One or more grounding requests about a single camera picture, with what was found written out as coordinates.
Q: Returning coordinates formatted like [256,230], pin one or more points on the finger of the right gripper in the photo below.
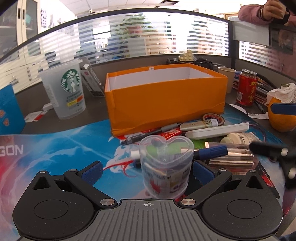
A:
[284,155]
[283,108]

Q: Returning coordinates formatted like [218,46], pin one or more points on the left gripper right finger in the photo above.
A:
[213,182]

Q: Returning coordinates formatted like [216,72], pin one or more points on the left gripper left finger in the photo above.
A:
[84,180]

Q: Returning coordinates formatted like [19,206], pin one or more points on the clear heart-shaped container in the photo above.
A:
[166,165]

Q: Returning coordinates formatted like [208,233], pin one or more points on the brown adhesive tape roll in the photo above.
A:
[213,116]

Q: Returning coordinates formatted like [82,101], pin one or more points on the black grey marker pen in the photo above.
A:
[139,137]

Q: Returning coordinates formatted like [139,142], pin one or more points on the orange fruit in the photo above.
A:
[280,122]

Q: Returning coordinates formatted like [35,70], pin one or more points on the crumpled white tissue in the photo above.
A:
[286,94]

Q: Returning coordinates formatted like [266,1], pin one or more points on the black pen by can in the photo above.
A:
[260,107]

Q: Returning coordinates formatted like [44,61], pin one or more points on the stack of books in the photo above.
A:
[263,87]

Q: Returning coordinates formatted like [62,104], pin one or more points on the blue cap marker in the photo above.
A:
[211,153]

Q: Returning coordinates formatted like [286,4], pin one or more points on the clear rose gold tube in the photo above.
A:
[239,159]

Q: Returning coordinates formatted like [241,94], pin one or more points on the white cream bottle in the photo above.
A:
[240,138]

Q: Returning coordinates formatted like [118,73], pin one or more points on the red herbal tea can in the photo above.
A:
[246,87]

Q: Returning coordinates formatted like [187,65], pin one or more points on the white flat remote box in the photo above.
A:
[217,131]

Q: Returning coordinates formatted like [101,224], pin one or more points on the red KitKat bar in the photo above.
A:
[171,133]

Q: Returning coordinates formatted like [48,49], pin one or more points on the beige paper cup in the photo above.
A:
[230,74]

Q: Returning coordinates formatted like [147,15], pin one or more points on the red white small card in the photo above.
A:
[35,116]

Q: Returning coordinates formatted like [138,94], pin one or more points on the blue paper bag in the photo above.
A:
[12,120]

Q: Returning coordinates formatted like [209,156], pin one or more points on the boxed item leaning behind cup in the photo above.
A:
[90,79]

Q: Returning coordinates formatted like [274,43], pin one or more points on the black mesh desk organizer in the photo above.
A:
[200,62]

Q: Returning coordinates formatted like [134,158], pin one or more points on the person in pink sweater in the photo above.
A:
[271,12]

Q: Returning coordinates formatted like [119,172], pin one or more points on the orange cardboard box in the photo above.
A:
[146,98]

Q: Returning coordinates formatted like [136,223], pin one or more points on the Starbucks plastic cup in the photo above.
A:
[63,85]

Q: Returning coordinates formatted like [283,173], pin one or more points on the yellow pill blister pack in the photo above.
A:
[187,56]

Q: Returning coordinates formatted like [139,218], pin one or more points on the glass desk partition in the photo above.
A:
[115,35]

